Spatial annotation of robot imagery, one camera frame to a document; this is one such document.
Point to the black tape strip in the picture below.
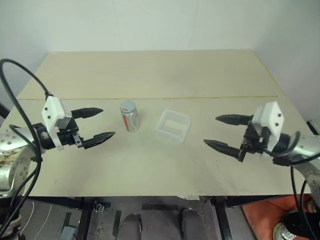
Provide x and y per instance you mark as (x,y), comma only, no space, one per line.
(160,207)
(117,222)

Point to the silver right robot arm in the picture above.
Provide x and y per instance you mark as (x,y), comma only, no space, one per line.
(305,146)

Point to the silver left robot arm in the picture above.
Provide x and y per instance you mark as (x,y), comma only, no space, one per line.
(15,140)

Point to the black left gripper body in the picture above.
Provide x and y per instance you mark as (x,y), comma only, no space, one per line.
(67,138)

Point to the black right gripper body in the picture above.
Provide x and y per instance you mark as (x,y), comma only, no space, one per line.
(253,141)

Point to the silver can with red stripe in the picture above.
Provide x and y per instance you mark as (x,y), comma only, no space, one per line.
(130,120)

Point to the clear plastic container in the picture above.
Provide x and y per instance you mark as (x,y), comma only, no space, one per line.
(172,126)

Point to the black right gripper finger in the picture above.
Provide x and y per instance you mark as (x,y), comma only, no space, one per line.
(222,148)
(235,119)

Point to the black metal table frame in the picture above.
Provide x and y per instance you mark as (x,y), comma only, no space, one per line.
(85,220)

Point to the dark rounded shape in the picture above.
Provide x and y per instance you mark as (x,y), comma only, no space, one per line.
(191,223)
(131,226)

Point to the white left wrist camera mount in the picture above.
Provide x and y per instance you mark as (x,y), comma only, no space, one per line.
(52,110)

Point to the small metal bracket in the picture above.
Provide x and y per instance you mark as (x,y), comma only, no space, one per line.
(100,207)

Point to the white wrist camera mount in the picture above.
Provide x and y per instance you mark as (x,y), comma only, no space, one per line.
(52,110)
(272,115)

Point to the orange floor mat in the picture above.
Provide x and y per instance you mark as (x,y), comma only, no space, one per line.
(265,217)

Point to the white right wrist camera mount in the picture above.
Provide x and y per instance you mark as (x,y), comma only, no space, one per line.
(272,115)

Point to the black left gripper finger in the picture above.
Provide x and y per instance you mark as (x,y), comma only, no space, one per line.
(87,113)
(100,138)

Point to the grey box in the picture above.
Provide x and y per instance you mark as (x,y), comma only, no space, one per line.
(67,233)

